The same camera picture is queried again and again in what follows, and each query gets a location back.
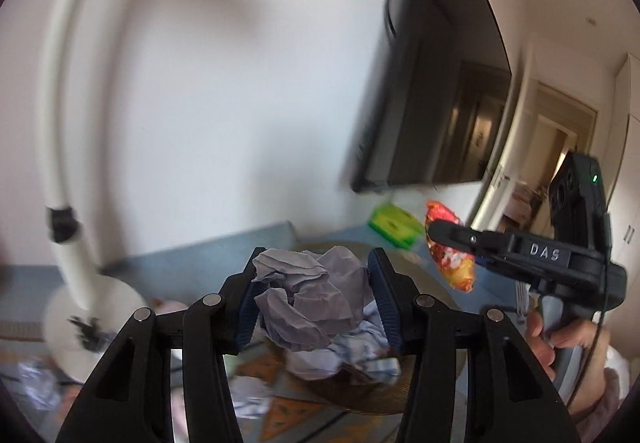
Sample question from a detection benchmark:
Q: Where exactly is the white desk lamp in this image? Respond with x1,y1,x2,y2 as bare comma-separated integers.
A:
40,0,148,384

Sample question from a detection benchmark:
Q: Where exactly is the green tissue pack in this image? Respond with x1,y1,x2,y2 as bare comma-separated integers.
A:
367,204,425,251

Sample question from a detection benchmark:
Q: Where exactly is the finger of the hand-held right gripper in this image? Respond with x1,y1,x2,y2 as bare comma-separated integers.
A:
474,252,516,275
429,220,511,255

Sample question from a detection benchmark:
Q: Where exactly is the white door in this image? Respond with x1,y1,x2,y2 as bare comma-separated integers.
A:
470,40,541,229

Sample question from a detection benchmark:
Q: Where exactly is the orange snack packet plush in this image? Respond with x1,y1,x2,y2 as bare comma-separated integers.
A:
424,200,477,294

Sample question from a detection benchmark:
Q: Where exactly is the black wall television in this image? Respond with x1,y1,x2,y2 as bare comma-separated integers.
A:
350,0,513,194

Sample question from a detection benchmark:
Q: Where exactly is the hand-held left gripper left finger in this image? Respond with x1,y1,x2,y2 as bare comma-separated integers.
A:
55,247,268,443

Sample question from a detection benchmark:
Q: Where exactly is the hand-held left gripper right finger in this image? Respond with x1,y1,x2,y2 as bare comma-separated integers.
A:
367,247,583,443

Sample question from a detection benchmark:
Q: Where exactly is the white paper ball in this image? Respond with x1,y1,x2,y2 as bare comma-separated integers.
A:
5,358,61,411
251,245,376,353

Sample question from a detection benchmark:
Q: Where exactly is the white wardrobe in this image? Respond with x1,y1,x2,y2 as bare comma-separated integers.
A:
600,53,640,274

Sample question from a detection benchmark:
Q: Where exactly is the person's right hand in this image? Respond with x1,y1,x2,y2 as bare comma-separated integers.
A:
525,310,613,419

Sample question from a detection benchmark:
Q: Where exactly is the pile of papers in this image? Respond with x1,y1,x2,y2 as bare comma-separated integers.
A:
272,303,403,381

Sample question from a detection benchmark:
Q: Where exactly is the patterned blue tablecloth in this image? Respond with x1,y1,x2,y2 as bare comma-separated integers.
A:
0,220,526,443

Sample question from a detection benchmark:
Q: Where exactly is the person's right forearm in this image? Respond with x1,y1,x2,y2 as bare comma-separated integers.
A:
570,348,632,424

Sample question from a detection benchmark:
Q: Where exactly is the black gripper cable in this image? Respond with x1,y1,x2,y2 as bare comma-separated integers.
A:
570,210,613,406

